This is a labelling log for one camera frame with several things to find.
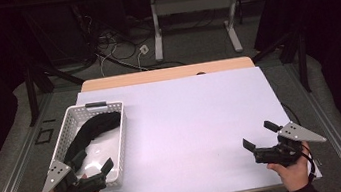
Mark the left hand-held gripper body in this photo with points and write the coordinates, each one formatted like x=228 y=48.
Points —
x=55 y=174

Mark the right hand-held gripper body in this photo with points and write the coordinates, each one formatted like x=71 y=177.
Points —
x=298 y=133

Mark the white perforated plastic basket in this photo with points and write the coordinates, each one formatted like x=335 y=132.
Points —
x=63 y=138

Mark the black sleeveless shirt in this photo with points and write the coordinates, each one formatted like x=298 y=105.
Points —
x=95 y=126

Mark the person's right hand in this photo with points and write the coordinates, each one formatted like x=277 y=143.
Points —
x=296 y=176

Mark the black metal stand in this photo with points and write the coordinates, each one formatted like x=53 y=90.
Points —
x=31 y=95
x=303 y=63

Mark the white power adapter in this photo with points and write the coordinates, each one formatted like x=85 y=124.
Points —
x=144 y=49

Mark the desk with white legs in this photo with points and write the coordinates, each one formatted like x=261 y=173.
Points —
x=155 y=27

